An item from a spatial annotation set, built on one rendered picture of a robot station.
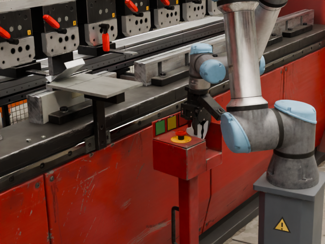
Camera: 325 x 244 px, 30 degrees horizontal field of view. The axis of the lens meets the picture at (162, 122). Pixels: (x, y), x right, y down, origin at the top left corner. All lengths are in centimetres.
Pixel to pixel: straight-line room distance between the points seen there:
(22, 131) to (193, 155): 57
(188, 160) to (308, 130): 50
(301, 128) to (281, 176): 15
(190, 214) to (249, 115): 68
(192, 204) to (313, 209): 59
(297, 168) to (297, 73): 172
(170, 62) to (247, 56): 93
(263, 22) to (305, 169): 45
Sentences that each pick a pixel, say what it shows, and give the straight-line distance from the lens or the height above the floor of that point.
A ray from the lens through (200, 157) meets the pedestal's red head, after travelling 210.
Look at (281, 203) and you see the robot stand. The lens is 177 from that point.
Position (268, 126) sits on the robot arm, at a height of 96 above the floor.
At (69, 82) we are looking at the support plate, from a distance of 205.
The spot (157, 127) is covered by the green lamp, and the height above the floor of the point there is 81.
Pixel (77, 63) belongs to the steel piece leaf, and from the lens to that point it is 204.
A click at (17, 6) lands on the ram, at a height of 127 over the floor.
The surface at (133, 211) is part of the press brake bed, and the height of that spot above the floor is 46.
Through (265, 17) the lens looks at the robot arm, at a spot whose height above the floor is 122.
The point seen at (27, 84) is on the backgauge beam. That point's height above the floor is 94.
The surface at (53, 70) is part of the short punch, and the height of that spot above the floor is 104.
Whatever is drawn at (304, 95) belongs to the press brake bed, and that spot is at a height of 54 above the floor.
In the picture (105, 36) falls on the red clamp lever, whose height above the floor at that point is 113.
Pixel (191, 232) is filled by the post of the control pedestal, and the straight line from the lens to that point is 227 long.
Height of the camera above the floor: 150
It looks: 18 degrees down
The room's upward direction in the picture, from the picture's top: 2 degrees counter-clockwise
